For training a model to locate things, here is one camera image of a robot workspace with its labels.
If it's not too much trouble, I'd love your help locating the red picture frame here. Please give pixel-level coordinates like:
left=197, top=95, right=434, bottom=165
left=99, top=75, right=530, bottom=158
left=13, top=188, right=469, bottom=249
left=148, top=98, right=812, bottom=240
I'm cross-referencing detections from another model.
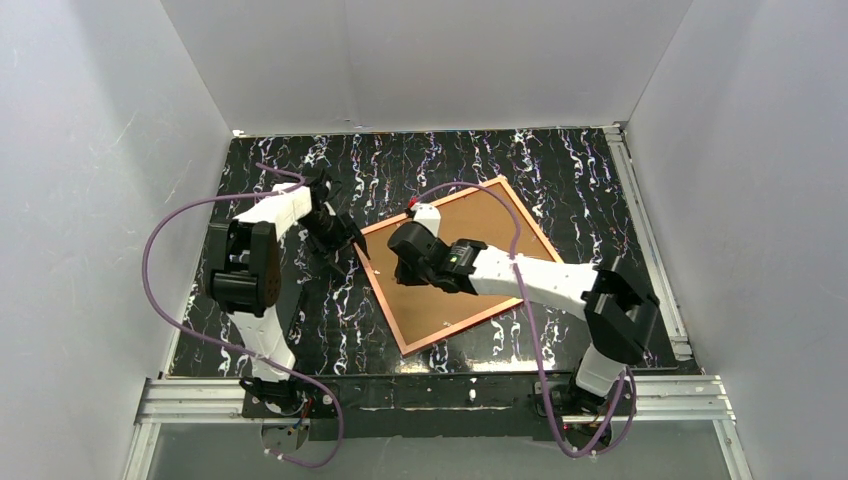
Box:
left=356, top=175, right=564, bottom=359

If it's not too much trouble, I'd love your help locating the aluminium rail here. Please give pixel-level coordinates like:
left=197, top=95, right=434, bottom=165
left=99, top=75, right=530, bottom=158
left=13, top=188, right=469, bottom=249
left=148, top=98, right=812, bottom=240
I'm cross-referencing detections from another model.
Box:
left=602, top=124, right=694, bottom=361
left=135, top=375, right=736, bottom=424

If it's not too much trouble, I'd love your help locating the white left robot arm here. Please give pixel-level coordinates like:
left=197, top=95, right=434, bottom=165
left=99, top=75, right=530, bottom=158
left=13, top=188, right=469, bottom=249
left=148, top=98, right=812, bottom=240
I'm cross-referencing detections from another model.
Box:
left=204, top=168, right=368, bottom=382

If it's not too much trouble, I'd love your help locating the aluminium front rail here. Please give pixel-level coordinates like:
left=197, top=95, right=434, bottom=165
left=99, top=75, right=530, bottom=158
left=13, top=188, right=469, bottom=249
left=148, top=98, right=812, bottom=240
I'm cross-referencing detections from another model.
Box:
left=135, top=375, right=736, bottom=424

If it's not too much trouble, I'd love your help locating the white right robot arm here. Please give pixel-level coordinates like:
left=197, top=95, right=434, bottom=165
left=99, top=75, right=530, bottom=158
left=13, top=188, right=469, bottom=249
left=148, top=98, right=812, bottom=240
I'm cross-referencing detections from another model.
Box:
left=387, top=222, right=660, bottom=398

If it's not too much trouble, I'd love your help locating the aluminium right side rail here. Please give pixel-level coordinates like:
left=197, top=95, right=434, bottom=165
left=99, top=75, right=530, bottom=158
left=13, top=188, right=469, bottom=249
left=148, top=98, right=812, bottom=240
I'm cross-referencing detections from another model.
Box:
left=602, top=124, right=694, bottom=361

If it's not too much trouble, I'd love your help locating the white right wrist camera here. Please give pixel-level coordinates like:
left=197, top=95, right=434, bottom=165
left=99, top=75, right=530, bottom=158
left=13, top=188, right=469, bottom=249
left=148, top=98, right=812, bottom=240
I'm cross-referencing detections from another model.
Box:
left=406, top=197, right=441, bottom=237

